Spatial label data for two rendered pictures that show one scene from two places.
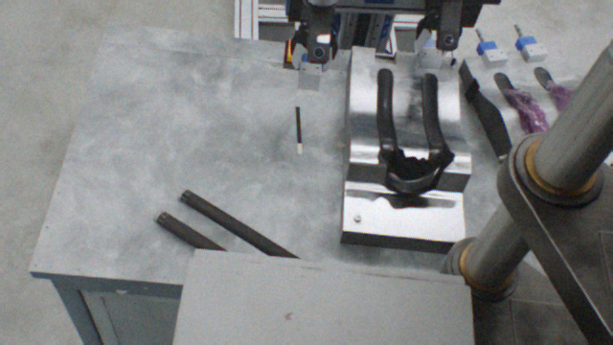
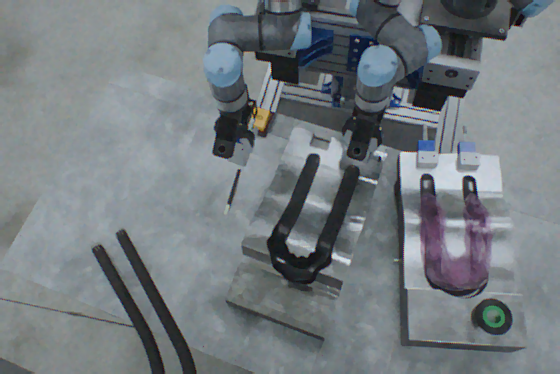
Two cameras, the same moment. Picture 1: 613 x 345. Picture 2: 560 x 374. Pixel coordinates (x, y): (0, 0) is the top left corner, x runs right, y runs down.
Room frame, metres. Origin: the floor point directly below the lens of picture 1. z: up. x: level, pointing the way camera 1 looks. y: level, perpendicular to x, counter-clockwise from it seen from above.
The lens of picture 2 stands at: (0.56, -0.39, 2.15)
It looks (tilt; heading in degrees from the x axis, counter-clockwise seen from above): 66 degrees down; 34
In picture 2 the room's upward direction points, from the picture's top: 9 degrees counter-clockwise
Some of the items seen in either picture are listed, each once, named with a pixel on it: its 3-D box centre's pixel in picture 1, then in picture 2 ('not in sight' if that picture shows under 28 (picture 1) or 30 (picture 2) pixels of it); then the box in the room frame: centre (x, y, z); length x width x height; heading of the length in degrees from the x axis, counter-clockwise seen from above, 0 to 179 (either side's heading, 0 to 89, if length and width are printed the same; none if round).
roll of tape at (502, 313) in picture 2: not in sight; (491, 317); (0.92, -0.68, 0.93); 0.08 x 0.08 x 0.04
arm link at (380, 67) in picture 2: not in sight; (377, 73); (1.22, -0.25, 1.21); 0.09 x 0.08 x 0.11; 150
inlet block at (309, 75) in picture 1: (310, 60); (244, 138); (1.09, 0.03, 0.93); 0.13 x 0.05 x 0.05; 4
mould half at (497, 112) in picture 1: (552, 128); (454, 242); (1.08, -0.56, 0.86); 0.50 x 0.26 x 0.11; 22
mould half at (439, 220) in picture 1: (403, 139); (308, 224); (0.97, -0.21, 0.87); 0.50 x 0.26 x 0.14; 4
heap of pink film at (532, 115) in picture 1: (556, 117); (456, 236); (1.08, -0.55, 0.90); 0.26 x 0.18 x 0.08; 22
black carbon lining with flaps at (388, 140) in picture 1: (412, 121); (314, 214); (0.98, -0.22, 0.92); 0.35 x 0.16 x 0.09; 4
